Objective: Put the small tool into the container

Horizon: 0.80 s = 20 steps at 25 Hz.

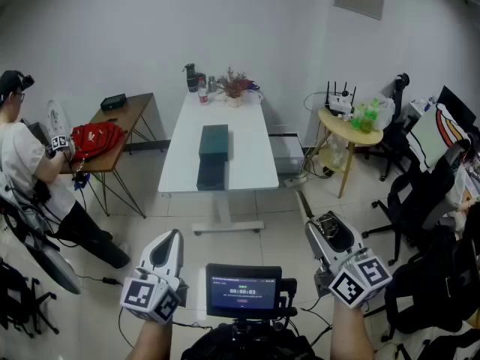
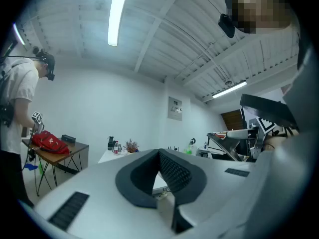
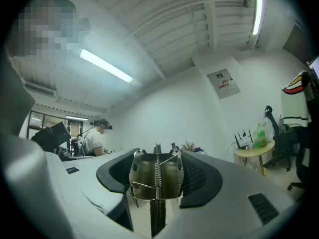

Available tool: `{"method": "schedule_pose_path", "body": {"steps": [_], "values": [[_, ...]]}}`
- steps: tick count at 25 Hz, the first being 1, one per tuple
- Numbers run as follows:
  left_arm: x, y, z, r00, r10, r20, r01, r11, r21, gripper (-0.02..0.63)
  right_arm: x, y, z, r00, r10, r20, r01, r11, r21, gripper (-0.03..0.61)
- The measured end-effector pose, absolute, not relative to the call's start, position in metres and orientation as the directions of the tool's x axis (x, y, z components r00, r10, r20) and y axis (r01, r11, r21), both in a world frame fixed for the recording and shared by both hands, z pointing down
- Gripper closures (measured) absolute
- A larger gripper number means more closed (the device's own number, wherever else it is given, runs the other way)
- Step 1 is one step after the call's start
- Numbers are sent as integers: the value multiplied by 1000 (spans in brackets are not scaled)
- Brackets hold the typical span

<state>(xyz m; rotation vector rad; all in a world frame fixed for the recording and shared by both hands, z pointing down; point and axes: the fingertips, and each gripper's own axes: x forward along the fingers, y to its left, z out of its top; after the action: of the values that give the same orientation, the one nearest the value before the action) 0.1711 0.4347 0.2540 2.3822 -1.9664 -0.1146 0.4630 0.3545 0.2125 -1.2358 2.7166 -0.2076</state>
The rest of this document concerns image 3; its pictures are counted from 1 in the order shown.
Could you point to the grey wall panel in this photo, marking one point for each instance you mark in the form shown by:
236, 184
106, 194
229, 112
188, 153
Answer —
224, 88

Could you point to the ceiling smoke detector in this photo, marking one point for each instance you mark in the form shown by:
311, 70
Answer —
246, 2

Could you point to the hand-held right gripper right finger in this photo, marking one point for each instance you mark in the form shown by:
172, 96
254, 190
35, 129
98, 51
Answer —
236, 208

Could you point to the window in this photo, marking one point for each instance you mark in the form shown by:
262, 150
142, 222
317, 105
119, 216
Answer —
37, 119

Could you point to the black computer monitor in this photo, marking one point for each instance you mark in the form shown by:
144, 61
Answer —
316, 68

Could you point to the black high-back office chair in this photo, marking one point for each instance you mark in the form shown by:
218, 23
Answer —
275, 126

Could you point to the ceiling air vent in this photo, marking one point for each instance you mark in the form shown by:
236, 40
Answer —
40, 89

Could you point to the white router black antennas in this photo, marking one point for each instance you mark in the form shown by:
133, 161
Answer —
245, 143

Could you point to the green plastic bottle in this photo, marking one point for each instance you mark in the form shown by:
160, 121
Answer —
261, 138
255, 142

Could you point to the white striped garment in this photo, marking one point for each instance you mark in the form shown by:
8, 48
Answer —
294, 103

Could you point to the clear plastic bag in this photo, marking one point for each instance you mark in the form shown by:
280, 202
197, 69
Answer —
269, 131

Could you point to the round wooden table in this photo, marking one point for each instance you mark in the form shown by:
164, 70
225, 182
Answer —
254, 152

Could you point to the person's head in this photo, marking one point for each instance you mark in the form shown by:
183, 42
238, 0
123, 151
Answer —
49, 29

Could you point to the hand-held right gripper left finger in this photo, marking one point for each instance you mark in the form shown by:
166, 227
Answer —
74, 195

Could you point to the long ceiling light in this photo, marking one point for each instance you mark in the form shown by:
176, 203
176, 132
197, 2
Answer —
107, 65
258, 9
76, 118

